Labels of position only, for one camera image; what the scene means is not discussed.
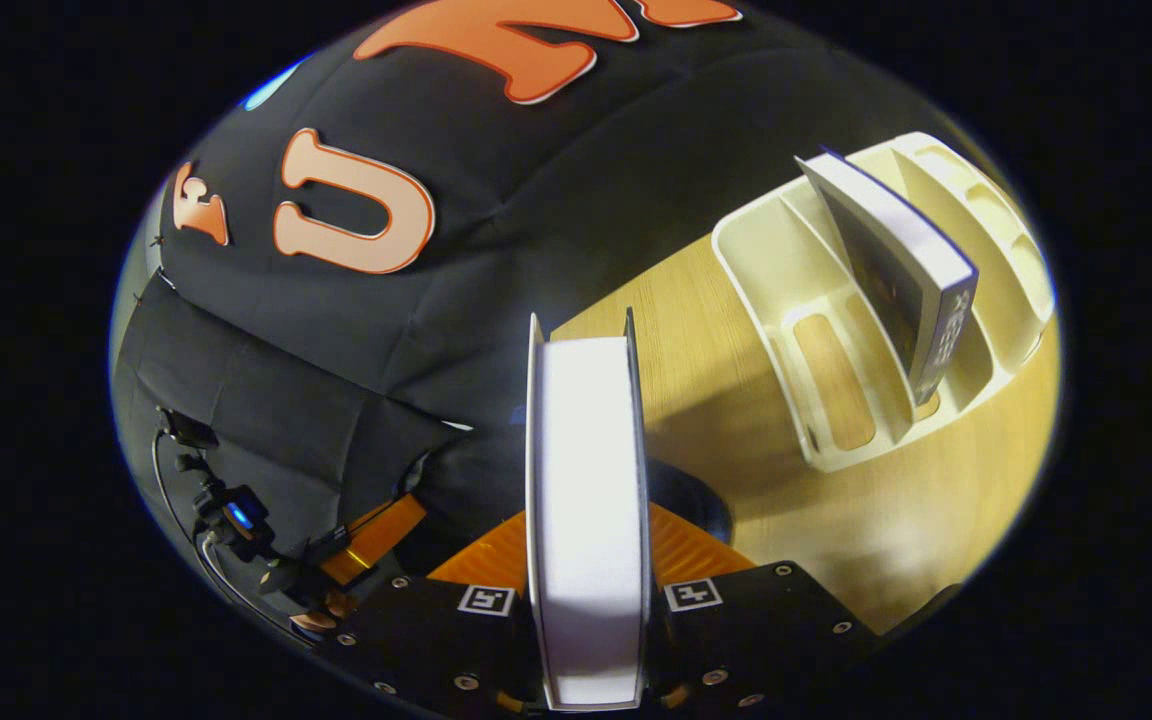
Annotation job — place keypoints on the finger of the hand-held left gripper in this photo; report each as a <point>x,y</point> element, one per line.
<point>376,535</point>

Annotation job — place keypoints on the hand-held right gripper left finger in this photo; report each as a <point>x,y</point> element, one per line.
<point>436,640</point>

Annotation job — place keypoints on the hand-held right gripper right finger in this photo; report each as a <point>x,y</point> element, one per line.
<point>756,640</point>

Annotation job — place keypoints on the white book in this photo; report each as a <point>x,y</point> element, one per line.
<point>586,500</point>

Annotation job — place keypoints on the white bookshelf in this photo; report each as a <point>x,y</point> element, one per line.
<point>766,270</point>

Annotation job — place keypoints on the blue book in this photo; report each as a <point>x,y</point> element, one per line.
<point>896,240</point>

